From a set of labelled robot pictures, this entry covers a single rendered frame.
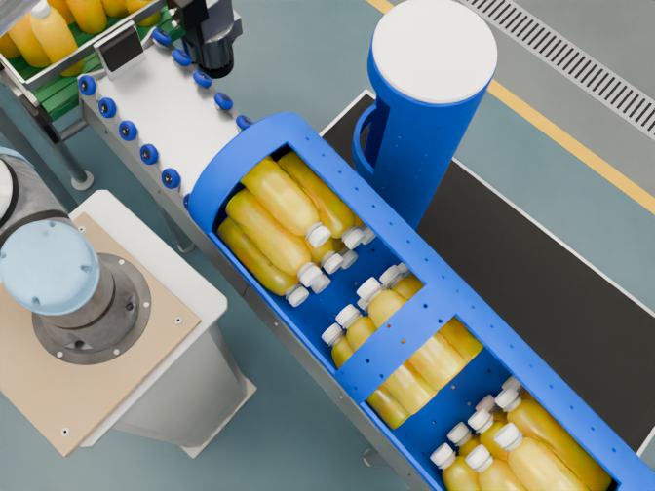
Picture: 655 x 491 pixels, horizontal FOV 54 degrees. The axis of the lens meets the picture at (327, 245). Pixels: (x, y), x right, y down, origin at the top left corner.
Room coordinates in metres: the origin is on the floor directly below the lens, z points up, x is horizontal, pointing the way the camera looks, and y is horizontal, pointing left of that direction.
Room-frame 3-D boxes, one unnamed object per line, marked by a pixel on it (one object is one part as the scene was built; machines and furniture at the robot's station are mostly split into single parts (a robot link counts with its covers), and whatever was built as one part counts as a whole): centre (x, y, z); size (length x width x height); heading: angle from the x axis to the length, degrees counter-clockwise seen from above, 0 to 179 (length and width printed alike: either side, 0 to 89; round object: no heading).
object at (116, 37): (0.81, 0.51, 0.99); 0.10 x 0.02 x 0.12; 140
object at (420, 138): (0.92, -0.17, 0.59); 0.28 x 0.28 x 0.88
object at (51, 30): (0.82, 0.66, 1.00); 0.07 x 0.07 x 0.19
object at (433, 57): (0.92, -0.17, 1.03); 0.28 x 0.28 x 0.01
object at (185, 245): (0.72, 0.51, 0.31); 0.06 x 0.06 x 0.63; 50
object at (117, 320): (0.21, 0.37, 1.21); 0.15 x 0.15 x 0.10
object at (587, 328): (0.76, -0.54, 0.07); 1.50 x 0.52 x 0.15; 57
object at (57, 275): (0.22, 0.37, 1.33); 0.13 x 0.12 x 0.14; 47
